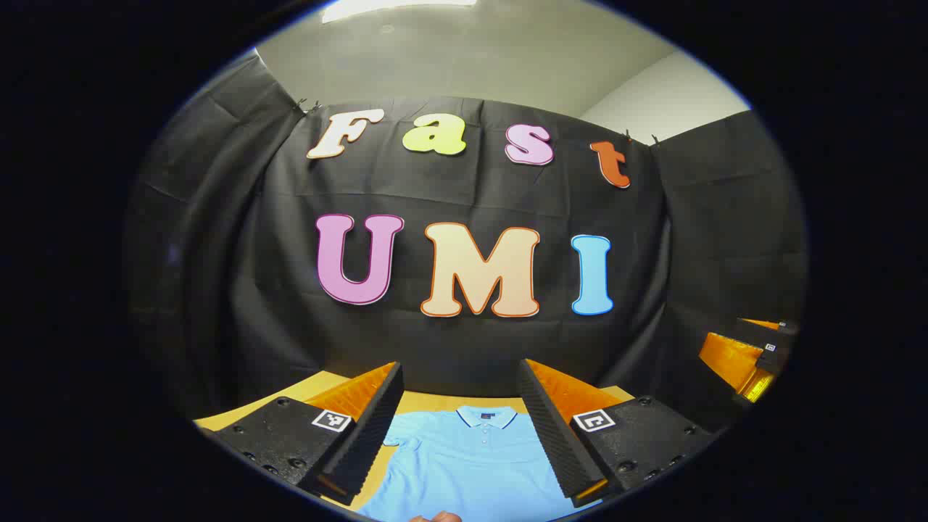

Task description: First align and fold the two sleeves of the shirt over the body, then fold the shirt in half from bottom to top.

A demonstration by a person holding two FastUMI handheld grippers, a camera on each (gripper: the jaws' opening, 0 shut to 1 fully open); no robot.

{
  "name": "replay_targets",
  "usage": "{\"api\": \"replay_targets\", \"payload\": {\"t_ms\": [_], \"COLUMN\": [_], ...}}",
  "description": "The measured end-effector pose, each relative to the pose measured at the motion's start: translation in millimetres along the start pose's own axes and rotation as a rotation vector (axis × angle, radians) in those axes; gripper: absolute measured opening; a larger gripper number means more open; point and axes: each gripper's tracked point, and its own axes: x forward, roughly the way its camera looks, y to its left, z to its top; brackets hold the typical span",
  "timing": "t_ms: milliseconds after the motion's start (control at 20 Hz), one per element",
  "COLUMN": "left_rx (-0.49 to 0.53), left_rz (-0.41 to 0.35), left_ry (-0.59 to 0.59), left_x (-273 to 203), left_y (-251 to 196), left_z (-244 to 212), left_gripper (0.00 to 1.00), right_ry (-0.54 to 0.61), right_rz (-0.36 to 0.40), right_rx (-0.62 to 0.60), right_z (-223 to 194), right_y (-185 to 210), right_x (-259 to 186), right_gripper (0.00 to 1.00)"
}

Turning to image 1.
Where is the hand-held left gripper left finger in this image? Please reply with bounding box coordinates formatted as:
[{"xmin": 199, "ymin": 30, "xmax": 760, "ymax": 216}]
[{"xmin": 194, "ymin": 361, "xmax": 405, "ymax": 507}]

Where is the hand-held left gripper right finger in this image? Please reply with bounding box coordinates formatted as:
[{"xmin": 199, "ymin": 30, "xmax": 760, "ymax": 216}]
[{"xmin": 516, "ymin": 358, "xmax": 718, "ymax": 508}]

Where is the light blue T-shirt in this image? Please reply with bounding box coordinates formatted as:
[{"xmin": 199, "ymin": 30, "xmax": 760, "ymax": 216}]
[{"xmin": 357, "ymin": 405, "xmax": 606, "ymax": 522}]

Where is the black backdrop cloth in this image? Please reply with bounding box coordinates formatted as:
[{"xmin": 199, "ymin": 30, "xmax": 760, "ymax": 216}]
[{"xmin": 127, "ymin": 54, "xmax": 809, "ymax": 436}]

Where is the ceiling light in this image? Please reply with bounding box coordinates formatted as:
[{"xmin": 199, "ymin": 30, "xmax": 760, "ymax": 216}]
[{"xmin": 321, "ymin": 0, "xmax": 479, "ymax": 24}]

